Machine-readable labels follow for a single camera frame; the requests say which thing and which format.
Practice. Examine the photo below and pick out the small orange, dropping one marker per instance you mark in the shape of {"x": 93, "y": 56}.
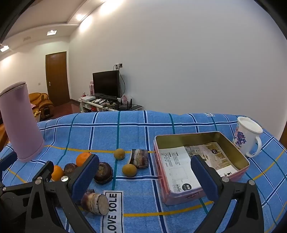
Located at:
{"x": 57, "y": 173}
{"x": 83, "y": 158}

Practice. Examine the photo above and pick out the small dark brown water chestnut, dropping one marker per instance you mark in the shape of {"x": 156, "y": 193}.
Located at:
{"x": 70, "y": 168}

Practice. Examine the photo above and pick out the white wall socket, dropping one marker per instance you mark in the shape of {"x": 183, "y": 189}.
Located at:
{"x": 118, "y": 65}

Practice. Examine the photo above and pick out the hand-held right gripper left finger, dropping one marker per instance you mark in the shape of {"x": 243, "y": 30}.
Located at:
{"x": 86, "y": 177}

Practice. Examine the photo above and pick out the white flat box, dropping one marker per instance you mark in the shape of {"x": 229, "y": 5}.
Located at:
{"x": 86, "y": 98}

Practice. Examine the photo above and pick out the black television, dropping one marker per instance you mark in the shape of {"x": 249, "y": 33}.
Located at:
{"x": 105, "y": 83}

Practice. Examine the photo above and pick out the purple thermos bottle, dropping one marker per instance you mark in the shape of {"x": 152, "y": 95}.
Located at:
{"x": 20, "y": 123}

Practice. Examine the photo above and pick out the square ceiling light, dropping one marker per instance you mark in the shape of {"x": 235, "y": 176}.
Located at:
{"x": 4, "y": 48}
{"x": 52, "y": 33}

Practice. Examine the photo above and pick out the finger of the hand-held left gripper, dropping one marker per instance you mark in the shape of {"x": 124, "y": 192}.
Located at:
{"x": 6, "y": 160}
{"x": 15, "y": 189}

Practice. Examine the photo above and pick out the large dark brown water chestnut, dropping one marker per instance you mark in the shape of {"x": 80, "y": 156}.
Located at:
{"x": 103, "y": 172}

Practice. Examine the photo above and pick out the purple cut taro piece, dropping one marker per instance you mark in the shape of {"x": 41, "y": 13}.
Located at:
{"x": 96, "y": 199}

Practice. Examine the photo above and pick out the black router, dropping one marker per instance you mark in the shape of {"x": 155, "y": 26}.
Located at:
{"x": 126, "y": 105}

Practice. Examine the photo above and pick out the pink carton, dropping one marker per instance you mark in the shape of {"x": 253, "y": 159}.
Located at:
{"x": 91, "y": 88}

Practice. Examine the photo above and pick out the pink tin box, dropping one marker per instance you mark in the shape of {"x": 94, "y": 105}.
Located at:
{"x": 186, "y": 195}

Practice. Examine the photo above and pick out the brown leather armchair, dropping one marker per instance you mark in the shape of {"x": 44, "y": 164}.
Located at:
{"x": 41, "y": 98}

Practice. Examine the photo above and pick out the white floral mug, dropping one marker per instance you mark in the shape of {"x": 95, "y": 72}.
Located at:
{"x": 241, "y": 140}

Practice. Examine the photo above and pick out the white television stand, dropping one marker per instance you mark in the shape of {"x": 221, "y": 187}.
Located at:
{"x": 89, "y": 105}

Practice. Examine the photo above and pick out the white mug lid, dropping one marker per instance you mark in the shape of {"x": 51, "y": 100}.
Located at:
{"x": 250, "y": 125}

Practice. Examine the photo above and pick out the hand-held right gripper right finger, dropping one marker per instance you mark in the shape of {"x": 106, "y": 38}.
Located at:
{"x": 203, "y": 174}

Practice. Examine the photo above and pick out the brown wooden door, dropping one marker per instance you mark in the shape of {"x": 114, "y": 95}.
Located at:
{"x": 57, "y": 78}

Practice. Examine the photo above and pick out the blue plaid cloth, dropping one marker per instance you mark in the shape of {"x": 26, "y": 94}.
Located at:
{"x": 134, "y": 134}

